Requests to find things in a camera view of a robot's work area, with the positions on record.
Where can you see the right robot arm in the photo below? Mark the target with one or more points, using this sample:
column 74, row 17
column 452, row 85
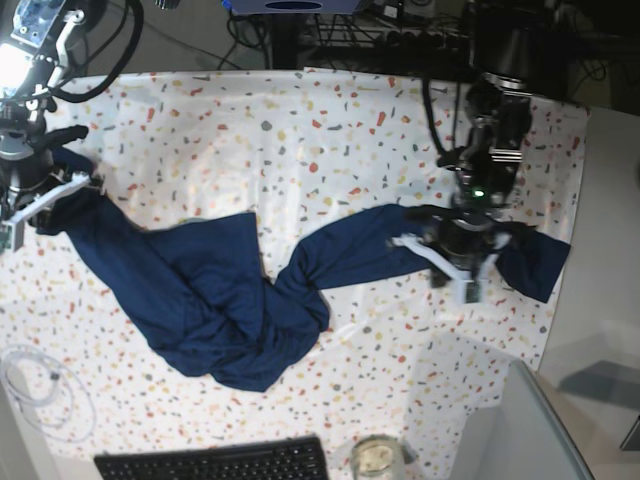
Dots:
column 36, row 65

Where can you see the black computer keyboard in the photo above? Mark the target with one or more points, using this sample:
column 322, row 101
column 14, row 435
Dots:
column 300, row 458

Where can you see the navy blue t-shirt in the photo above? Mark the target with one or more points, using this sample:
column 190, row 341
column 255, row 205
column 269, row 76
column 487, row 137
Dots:
column 197, row 292

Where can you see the black wire rack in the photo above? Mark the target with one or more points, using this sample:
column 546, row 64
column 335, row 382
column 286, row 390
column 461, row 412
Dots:
column 371, row 28

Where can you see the clear glass jar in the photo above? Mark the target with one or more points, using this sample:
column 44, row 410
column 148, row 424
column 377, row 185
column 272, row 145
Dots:
column 378, row 457

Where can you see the grey laptop computer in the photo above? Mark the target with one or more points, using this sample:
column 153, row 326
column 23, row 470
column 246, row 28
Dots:
column 520, row 438

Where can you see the blue box with oval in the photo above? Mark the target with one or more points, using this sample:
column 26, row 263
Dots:
column 249, row 7

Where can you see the terrazzo pattern table cover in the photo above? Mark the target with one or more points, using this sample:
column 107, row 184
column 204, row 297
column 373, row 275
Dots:
column 299, row 150

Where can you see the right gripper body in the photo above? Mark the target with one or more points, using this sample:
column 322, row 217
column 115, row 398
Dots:
column 26, row 167

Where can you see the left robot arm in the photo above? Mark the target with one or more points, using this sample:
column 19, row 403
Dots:
column 507, row 43

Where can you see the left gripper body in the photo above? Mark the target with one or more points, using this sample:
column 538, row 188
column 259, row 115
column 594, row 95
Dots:
column 468, row 231

